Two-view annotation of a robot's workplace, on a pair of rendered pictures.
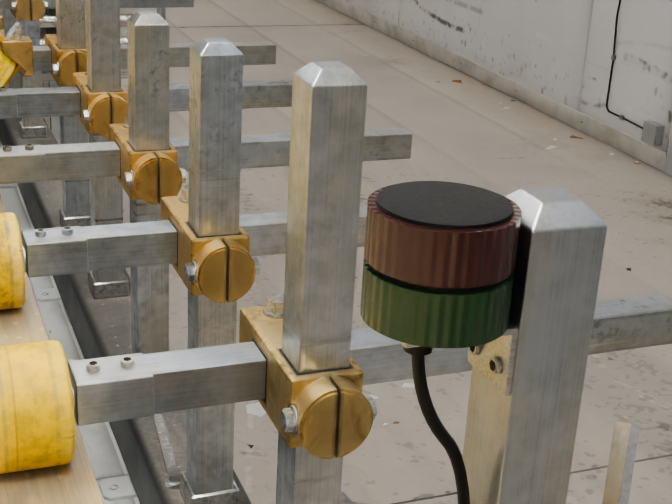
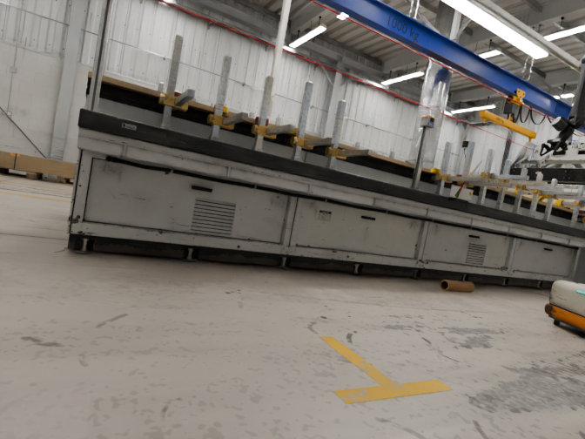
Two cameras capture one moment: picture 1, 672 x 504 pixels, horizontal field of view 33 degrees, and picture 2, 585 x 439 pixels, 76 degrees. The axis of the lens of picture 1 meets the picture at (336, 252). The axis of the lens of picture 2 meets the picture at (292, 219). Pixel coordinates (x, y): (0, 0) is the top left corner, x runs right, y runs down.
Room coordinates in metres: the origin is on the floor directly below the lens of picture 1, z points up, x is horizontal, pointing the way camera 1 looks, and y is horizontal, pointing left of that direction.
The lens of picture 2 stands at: (-1.16, -2.85, 0.47)
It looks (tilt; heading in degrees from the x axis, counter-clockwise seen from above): 3 degrees down; 83
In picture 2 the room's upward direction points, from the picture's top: 10 degrees clockwise
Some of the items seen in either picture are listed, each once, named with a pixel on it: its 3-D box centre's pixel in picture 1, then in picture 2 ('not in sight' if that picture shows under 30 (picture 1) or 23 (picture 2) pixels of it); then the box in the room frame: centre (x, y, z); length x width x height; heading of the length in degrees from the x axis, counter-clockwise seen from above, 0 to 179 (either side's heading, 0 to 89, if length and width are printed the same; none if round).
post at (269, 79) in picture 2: not in sight; (262, 119); (-1.18, -0.75, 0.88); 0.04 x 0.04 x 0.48; 22
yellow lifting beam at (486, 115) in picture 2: not in sight; (509, 124); (3.47, 3.98, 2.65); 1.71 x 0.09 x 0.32; 22
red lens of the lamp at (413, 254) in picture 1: (441, 232); not in sight; (0.42, -0.04, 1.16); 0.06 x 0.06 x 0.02
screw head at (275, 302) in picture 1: (279, 304); not in sight; (0.74, 0.04, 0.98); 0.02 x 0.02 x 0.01
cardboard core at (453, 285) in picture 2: not in sight; (457, 286); (0.53, -0.15, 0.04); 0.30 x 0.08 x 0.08; 22
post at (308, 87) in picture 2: not in sight; (302, 122); (-0.95, -0.65, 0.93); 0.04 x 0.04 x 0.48; 22
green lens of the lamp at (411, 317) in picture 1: (436, 290); not in sight; (0.42, -0.04, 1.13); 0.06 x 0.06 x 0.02
